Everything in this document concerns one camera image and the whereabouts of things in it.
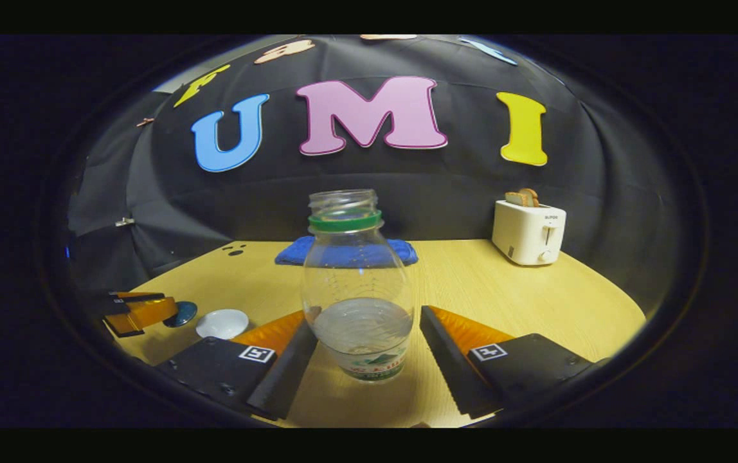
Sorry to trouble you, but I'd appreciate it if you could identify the clear plastic water bottle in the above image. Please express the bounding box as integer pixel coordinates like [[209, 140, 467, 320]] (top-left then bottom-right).
[[301, 188, 415, 384]]

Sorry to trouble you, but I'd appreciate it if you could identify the black backdrop cloth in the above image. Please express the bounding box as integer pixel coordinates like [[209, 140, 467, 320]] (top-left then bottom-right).
[[67, 35, 681, 316]]

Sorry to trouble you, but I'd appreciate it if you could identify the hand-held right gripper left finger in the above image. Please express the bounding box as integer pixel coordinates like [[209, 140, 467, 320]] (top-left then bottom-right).
[[156, 311, 320, 422]]

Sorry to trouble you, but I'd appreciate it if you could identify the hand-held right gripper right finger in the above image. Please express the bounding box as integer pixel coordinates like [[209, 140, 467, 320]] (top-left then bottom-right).
[[420, 305, 609, 419]]

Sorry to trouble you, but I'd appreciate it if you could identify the white toaster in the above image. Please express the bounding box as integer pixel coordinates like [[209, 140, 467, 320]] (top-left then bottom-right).
[[492, 199, 567, 266]]

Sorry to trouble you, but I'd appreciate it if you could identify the blue towel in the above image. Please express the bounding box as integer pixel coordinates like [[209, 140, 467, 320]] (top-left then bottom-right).
[[274, 235, 419, 267]]

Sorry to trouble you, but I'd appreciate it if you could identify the dark teal teacup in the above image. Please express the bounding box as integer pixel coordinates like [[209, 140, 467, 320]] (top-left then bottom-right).
[[195, 309, 250, 340]]

